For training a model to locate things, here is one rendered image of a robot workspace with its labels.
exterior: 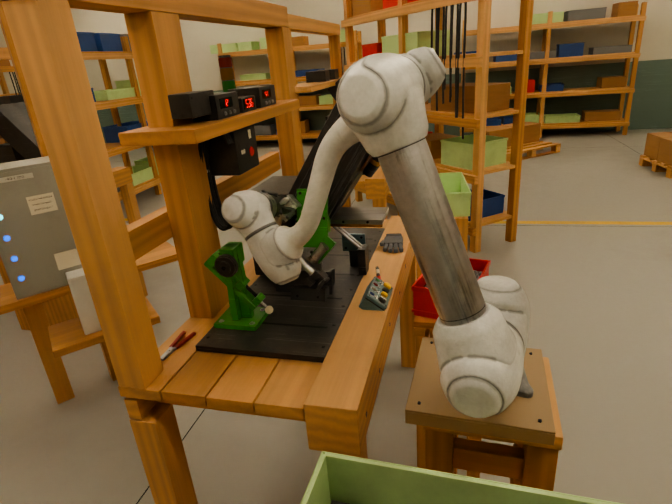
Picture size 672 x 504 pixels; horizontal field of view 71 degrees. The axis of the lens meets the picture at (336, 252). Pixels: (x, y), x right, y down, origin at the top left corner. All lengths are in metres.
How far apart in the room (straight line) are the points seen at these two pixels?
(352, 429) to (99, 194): 0.84
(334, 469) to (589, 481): 1.54
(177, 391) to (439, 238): 0.84
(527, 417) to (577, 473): 1.20
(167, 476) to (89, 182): 0.91
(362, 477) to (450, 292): 0.41
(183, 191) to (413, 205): 0.86
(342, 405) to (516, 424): 0.40
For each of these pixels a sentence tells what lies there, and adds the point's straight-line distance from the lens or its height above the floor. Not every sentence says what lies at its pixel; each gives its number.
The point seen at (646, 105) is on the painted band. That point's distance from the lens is 11.11.
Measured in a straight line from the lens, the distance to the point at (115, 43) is 7.39.
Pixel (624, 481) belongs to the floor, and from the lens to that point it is 2.45.
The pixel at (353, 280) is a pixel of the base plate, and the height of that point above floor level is 0.90.
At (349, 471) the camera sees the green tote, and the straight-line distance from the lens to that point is 1.03.
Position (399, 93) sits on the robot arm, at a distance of 0.86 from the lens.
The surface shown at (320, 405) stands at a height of 0.90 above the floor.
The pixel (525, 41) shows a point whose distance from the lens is 4.35.
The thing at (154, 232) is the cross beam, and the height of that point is 1.23.
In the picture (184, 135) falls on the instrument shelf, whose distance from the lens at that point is 1.40.
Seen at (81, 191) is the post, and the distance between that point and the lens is 1.26.
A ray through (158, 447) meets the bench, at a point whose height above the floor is 0.67.
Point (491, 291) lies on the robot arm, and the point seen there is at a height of 1.16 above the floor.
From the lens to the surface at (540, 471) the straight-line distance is 1.34.
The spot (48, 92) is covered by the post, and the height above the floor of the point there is 1.67.
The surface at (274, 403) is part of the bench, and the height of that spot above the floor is 0.88.
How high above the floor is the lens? 1.69
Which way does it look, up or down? 22 degrees down
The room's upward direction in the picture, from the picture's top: 5 degrees counter-clockwise
